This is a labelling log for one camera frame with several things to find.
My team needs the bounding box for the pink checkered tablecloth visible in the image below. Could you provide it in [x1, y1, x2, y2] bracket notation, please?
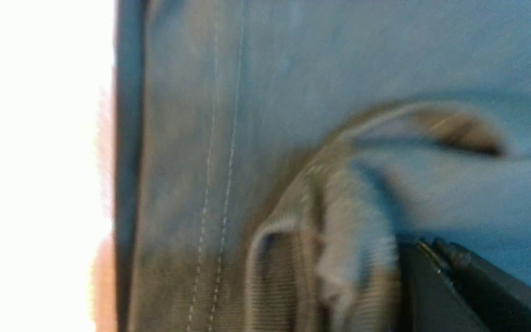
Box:
[91, 83, 118, 332]

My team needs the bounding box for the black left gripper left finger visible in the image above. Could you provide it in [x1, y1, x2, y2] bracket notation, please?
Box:
[397, 242, 489, 332]

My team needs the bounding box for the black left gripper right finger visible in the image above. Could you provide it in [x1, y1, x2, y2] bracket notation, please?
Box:
[419, 239, 531, 332]

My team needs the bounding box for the dark gray long-sleeved shirt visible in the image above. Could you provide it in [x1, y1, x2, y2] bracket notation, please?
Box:
[115, 0, 531, 332]

